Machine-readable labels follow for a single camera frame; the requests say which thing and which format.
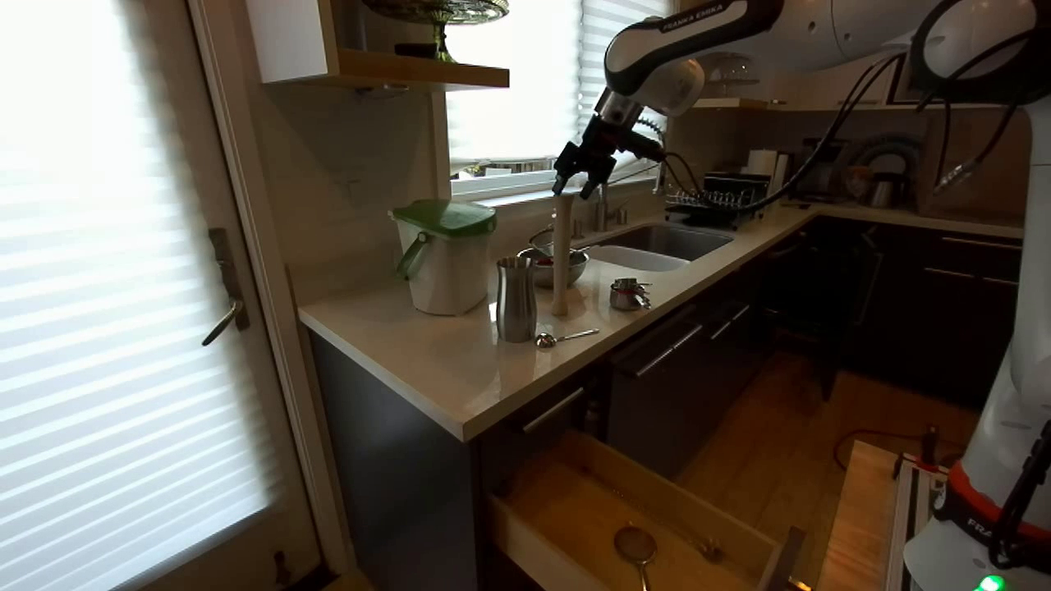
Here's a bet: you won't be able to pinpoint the metal door lever handle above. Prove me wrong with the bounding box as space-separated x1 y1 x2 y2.
196 223 254 353

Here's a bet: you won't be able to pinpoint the small metal measuring spoon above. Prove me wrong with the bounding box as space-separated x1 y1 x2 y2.
529 325 603 353

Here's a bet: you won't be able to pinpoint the open wooden drawer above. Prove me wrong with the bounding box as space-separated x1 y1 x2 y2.
482 427 816 591

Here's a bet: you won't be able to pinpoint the white bin with green lid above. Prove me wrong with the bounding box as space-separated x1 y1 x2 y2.
388 197 502 319

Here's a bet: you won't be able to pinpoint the wooden pestle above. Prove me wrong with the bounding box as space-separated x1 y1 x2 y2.
549 193 579 322

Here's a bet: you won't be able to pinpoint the metal under-sink cabinet handle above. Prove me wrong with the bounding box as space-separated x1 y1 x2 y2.
705 300 758 344

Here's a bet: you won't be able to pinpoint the silver metal cup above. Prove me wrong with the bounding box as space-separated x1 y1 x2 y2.
492 252 542 344

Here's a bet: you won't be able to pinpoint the wooden wall shelf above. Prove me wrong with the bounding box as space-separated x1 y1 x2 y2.
242 0 517 92

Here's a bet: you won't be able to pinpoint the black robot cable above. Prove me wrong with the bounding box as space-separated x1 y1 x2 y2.
652 49 937 220

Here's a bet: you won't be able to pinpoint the long metal dishwasher handle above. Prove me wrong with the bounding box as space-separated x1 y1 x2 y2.
632 322 710 385

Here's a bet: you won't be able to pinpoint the metal measuring cups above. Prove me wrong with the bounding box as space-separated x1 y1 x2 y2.
607 277 654 314

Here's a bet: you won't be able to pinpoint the metal mesh strainer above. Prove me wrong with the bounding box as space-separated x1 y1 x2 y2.
611 521 663 591

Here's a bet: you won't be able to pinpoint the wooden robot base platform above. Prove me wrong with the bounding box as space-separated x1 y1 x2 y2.
818 438 902 591

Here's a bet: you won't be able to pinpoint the metal mixing bowl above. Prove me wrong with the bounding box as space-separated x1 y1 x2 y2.
517 242 594 292

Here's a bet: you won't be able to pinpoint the dark under-sink cabinet door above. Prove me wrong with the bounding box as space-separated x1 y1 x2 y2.
703 274 772 403

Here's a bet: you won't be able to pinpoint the kitchen sink basin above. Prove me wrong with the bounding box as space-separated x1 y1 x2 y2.
584 216 740 277

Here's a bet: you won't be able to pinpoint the short metal drawer handle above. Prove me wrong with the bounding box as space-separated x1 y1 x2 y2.
518 381 590 440

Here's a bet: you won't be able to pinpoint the dark dishwasher door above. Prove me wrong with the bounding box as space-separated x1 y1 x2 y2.
603 297 717 482

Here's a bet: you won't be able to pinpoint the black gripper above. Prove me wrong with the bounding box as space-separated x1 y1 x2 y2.
549 106 670 203

